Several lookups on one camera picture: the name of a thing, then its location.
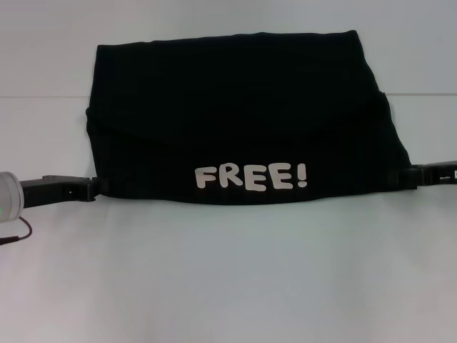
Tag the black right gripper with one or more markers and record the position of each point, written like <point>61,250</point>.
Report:
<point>439,174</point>

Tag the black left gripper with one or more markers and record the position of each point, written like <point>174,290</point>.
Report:
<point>53,191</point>

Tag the black shirt with FREE print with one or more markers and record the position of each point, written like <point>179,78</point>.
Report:
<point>232,125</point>

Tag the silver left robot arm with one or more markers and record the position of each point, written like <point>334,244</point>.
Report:
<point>10,198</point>

